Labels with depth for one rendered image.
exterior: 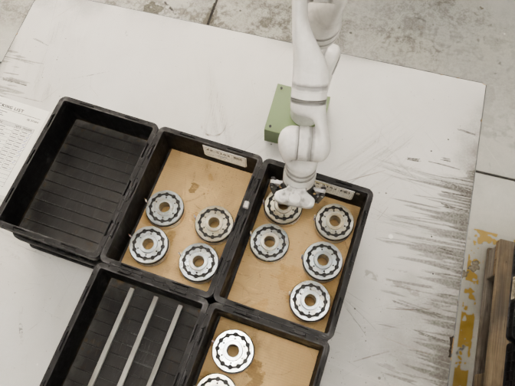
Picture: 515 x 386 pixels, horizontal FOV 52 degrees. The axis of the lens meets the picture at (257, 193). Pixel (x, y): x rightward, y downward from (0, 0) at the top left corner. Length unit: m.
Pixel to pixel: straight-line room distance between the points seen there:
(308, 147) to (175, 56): 0.93
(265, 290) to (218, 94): 0.70
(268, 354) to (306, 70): 0.71
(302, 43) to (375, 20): 1.91
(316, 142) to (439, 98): 0.87
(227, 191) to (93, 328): 0.50
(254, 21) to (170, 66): 1.07
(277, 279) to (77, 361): 0.54
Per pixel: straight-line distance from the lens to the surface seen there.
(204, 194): 1.47
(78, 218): 1.53
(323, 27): 1.14
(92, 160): 1.59
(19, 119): 1.89
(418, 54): 2.82
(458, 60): 2.86
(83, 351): 1.44
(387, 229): 1.61
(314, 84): 1.01
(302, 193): 1.19
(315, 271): 1.37
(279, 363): 1.37
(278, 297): 1.39
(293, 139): 1.04
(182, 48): 1.89
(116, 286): 1.45
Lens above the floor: 2.19
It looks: 68 degrees down
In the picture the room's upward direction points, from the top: 2 degrees counter-clockwise
